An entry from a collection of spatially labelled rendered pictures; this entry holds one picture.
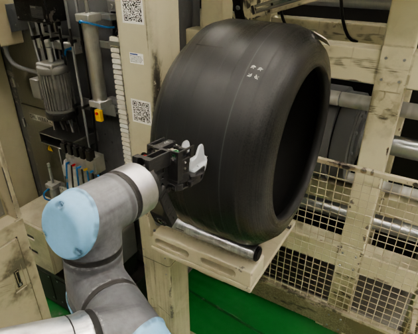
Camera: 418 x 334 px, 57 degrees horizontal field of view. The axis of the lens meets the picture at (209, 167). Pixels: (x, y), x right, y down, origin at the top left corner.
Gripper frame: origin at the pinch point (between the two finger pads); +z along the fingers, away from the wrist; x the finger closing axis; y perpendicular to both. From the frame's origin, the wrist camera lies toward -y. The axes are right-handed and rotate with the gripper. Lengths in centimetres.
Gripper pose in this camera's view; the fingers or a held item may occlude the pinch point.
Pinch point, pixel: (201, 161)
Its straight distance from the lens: 82.9
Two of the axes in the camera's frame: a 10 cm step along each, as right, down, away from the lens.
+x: -8.6, -2.5, 4.5
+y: 0.5, -9.1, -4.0
